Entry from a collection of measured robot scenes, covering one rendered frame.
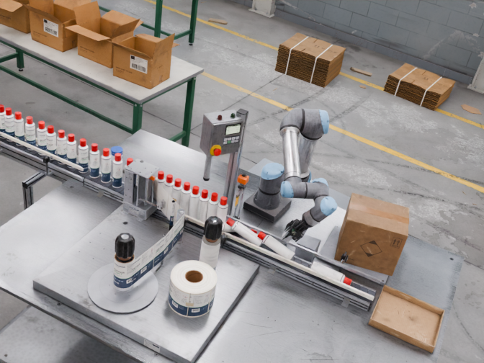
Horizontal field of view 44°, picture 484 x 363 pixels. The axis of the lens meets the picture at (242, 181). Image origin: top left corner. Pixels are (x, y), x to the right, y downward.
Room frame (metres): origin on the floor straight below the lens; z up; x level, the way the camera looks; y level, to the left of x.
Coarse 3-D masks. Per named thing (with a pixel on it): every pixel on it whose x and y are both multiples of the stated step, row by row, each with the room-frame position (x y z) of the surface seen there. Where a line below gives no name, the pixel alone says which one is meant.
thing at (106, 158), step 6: (108, 150) 2.59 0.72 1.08; (102, 156) 2.58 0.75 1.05; (108, 156) 2.58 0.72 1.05; (102, 162) 2.57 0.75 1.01; (108, 162) 2.57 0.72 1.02; (102, 168) 2.57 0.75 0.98; (108, 168) 2.57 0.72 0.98; (102, 174) 2.57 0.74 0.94; (108, 174) 2.57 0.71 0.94; (102, 180) 2.57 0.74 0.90; (108, 180) 2.58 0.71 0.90
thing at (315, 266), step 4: (312, 264) 2.16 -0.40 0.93; (316, 264) 2.16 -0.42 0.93; (320, 264) 2.16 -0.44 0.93; (312, 268) 2.14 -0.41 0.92; (316, 268) 2.14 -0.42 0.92; (320, 268) 2.14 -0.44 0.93; (324, 268) 2.14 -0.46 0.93; (328, 268) 2.15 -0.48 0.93; (320, 272) 2.13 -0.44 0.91; (324, 272) 2.13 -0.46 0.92; (328, 272) 2.12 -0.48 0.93; (332, 272) 2.12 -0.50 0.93; (336, 272) 2.13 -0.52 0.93; (328, 276) 2.11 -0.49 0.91; (332, 276) 2.11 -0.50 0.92; (336, 276) 2.11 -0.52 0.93; (340, 276) 2.11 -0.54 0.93; (344, 276) 2.12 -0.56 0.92; (340, 280) 2.09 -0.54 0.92; (344, 280) 2.10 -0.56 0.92; (348, 280) 2.10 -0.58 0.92; (348, 284) 2.09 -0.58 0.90
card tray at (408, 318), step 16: (384, 288) 2.17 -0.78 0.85; (384, 304) 2.07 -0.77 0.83; (400, 304) 2.09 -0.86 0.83; (416, 304) 2.11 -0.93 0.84; (384, 320) 1.97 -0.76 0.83; (400, 320) 1.99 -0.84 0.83; (416, 320) 2.01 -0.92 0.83; (432, 320) 2.02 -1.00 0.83; (400, 336) 1.88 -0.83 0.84; (416, 336) 1.90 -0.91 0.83; (432, 336) 1.92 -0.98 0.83
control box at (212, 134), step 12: (204, 120) 2.44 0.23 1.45; (216, 120) 2.41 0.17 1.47; (228, 120) 2.43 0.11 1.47; (240, 120) 2.46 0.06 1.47; (204, 132) 2.43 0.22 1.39; (216, 132) 2.39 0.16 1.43; (240, 132) 2.46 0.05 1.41; (204, 144) 2.42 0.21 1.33; (216, 144) 2.39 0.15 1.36; (228, 144) 2.43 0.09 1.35
